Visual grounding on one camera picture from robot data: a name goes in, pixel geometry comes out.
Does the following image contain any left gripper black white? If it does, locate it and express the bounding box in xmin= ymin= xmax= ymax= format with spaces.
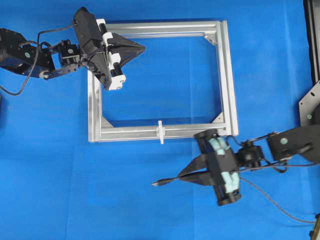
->
xmin=72 ymin=6 xmax=146 ymax=91

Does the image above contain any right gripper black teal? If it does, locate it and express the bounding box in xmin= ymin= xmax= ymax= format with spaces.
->
xmin=177 ymin=129 xmax=241 ymax=206

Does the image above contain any black wire with plug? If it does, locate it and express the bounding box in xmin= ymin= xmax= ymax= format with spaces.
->
xmin=151 ymin=169 xmax=315 ymax=224

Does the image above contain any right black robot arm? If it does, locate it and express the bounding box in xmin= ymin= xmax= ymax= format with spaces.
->
xmin=177 ymin=124 xmax=320 ymax=206

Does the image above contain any brass object bottom right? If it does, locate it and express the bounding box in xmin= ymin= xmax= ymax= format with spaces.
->
xmin=309 ymin=213 xmax=320 ymax=240

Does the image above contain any blue cloth mat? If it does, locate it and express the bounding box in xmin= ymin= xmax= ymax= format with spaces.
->
xmin=0 ymin=0 xmax=320 ymax=240

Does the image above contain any aluminium profile frame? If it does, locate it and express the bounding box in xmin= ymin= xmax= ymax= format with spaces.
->
xmin=87 ymin=20 xmax=239 ymax=143

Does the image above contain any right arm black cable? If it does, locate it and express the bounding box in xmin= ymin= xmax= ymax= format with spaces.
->
xmin=259 ymin=159 xmax=320 ymax=173

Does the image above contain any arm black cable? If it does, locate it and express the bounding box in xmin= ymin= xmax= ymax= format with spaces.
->
xmin=0 ymin=23 xmax=78 ymax=96
xmin=259 ymin=159 xmax=320 ymax=173

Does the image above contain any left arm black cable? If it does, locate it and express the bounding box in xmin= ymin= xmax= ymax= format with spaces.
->
xmin=0 ymin=23 xmax=78 ymax=96

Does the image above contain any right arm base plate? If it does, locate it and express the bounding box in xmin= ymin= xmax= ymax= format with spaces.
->
xmin=298 ymin=81 xmax=320 ymax=127

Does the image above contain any black frame at right edge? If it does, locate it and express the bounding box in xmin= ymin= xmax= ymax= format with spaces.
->
xmin=303 ymin=0 xmax=320 ymax=85

